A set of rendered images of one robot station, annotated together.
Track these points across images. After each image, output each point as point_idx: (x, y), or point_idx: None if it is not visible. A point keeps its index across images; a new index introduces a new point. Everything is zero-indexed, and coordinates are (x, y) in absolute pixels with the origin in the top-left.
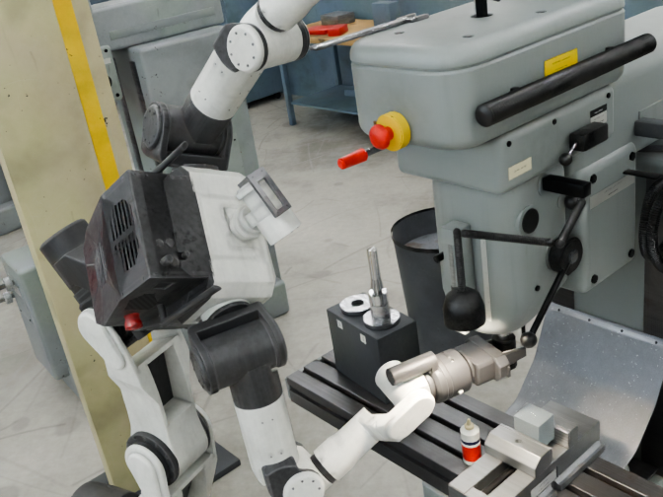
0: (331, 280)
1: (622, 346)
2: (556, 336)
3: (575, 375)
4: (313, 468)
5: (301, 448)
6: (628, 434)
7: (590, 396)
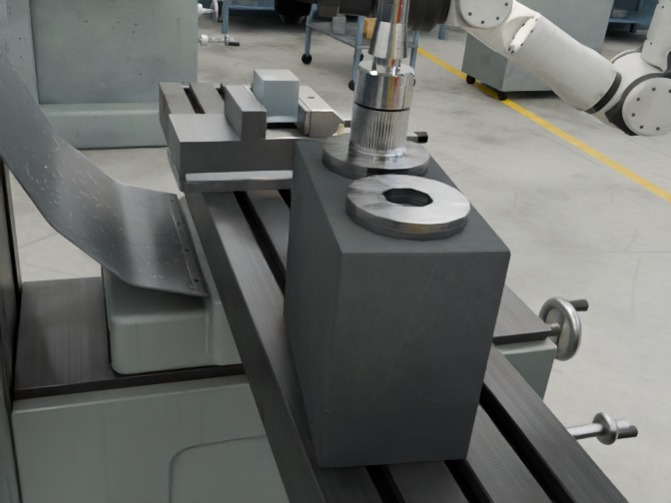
0: None
1: (10, 93)
2: (17, 160)
3: (55, 186)
4: (619, 59)
5: (634, 76)
6: (98, 175)
7: (76, 187)
